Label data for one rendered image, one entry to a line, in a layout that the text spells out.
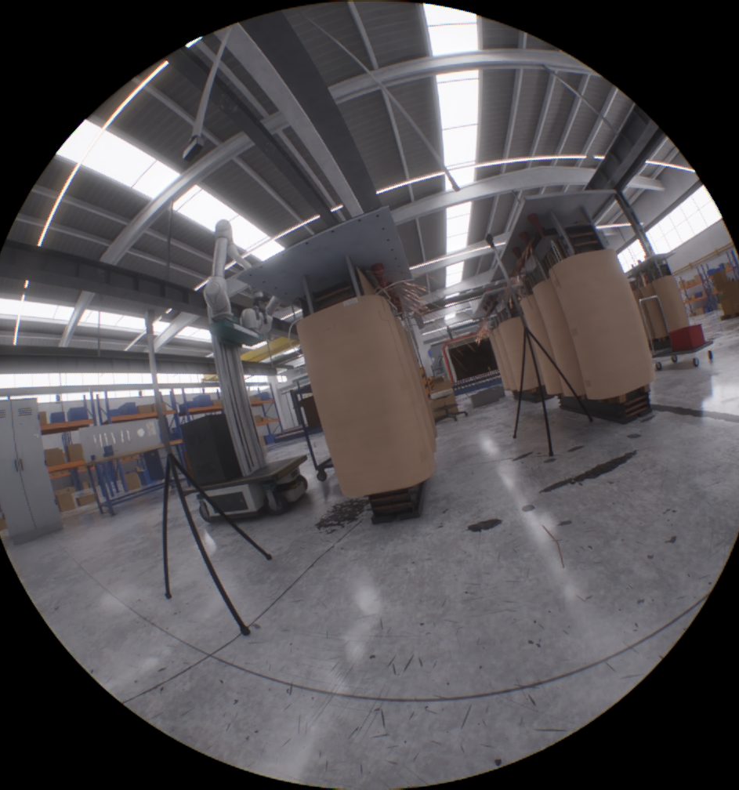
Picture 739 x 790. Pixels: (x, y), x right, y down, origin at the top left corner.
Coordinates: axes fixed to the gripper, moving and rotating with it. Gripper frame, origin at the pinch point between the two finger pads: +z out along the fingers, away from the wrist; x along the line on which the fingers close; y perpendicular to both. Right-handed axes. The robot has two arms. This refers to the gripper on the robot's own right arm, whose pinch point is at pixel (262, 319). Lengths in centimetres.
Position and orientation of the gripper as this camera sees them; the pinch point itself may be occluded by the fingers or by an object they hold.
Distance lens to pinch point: 216.0
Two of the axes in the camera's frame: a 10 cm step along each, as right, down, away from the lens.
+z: 2.7, 9.6, -0.3
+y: -9.6, 2.7, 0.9
